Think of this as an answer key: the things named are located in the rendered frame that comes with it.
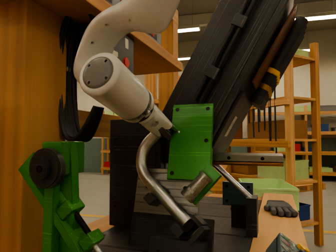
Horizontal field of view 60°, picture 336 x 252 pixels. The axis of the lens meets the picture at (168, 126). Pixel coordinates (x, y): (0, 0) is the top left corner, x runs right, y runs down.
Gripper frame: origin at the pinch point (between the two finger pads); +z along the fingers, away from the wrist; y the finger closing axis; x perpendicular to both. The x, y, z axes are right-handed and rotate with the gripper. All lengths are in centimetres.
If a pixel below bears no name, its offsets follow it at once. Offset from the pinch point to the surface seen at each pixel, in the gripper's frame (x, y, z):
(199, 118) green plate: -8.9, -4.2, 2.8
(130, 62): -5.4, 25.8, 2.1
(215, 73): -20.0, 0.5, -1.2
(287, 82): -117, 62, 239
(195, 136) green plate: -5.0, -7.4, 2.8
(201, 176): 0.5, -17.4, -0.8
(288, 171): -52, -4, 265
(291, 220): -9, -38, 42
